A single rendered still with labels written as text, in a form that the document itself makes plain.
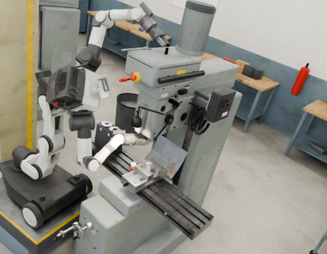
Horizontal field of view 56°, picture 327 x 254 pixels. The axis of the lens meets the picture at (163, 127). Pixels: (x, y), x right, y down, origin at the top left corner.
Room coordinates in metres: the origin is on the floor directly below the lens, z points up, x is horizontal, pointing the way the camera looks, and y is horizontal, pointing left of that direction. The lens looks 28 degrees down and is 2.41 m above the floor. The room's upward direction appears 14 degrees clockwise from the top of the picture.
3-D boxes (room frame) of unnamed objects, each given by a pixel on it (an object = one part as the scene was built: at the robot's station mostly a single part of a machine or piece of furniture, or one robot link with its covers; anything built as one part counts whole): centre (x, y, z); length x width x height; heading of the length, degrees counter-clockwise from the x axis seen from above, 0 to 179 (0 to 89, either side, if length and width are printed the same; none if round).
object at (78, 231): (1.54, 0.39, 0.62); 0.16 x 0.12 x 0.12; 144
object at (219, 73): (2.35, -0.20, 1.66); 0.80 x 0.23 x 0.20; 144
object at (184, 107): (2.10, -0.02, 1.47); 0.24 x 0.19 x 0.26; 54
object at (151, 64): (1.96, 0.09, 1.81); 0.47 x 0.26 x 0.16; 144
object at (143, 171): (1.85, 0.06, 1.01); 0.15 x 0.06 x 0.04; 54
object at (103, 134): (2.20, 0.42, 1.02); 0.22 x 0.12 x 0.20; 56
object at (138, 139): (1.90, 0.17, 1.24); 0.13 x 0.12 x 0.10; 29
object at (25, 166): (2.03, 0.95, 0.68); 0.21 x 0.20 x 0.13; 64
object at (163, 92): (1.98, 0.07, 1.68); 0.34 x 0.24 x 0.10; 144
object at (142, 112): (1.86, 0.16, 1.45); 0.04 x 0.04 x 0.21; 54
